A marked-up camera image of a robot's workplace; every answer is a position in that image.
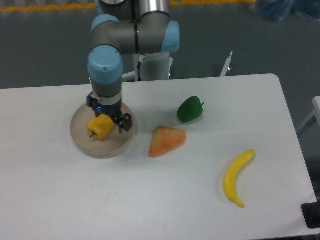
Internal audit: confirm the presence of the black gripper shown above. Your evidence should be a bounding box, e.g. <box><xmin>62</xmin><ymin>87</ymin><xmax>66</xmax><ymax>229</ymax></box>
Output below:
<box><xmin>86</xmin><ymin>91</ymin><xmax>132</xmax><ymax>133</ymax></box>

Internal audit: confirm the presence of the yellow bell pepper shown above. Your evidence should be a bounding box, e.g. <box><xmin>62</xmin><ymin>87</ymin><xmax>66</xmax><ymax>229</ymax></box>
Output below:
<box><xmin>86</xmin><ymin>114</ymin><xmax>114</xmax><ymax>140</ymax></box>

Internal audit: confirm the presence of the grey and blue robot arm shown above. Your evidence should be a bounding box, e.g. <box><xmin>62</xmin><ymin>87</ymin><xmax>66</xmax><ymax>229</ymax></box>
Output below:
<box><xmin>86</xmin><ymin>0</ymin><xmax>181</xmax><ymax>132</ymax></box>

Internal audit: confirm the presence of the beige round plate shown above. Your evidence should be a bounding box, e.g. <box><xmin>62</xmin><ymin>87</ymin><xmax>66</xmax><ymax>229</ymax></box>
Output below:
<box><xmin>70</xmin><ymin>103</ymin><xmax>135</xmax><ymax>159</ymax></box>

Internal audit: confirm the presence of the green bell pepper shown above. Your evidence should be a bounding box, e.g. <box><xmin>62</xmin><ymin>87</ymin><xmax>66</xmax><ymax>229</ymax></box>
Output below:
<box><xmin>177</xmin><ymin>96</ymin><xmax>205</xmax><ymax>123</ymax></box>

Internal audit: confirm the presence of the orange triangular sandwich toy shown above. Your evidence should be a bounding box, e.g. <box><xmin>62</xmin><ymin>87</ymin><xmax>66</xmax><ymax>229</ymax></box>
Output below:
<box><xmin>148</xmin><ymin>126</ymin><xmax>187</xmax><ymax>158</ymax></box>

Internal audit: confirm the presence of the yellow banana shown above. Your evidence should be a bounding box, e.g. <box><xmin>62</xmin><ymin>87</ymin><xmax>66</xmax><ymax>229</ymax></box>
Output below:
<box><xmin>222</xmin><ymin>149</ymin><xmax>256</xmax><ymax>208</ymax></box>

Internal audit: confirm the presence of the blue plastic bag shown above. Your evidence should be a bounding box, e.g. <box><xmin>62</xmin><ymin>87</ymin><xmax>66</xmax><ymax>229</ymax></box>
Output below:
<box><xmin>255</xmin><ymin>0</ymin><xmax>320</xmax><ymax>22</ymax></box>

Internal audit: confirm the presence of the black device at table edge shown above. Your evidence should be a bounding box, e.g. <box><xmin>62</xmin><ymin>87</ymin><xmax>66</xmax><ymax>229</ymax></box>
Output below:
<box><xmin>301</xmin><ymin>202</ymin><xmax>320</xmax><ymax>229</ymax></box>

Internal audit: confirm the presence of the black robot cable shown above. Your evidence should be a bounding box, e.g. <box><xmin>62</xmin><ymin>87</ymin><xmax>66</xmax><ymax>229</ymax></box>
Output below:
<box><xmin>136</xmin><ymin>53</ymin><xmax>146</xmax><ymax>82</ymax></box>

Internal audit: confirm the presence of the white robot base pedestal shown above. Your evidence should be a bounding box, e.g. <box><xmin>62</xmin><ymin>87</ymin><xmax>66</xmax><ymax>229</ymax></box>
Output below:
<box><xmin>133</xmin><ymin>52</ymin><xmax>173</xmax><ymax>82</ymax></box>

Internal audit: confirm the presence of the white pedestal foot bracket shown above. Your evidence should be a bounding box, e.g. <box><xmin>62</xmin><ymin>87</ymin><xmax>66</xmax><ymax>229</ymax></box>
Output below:
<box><xmin>220</xmin><ymin>51</ymin><xmax>233</xmax><ymax>77</ymax></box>

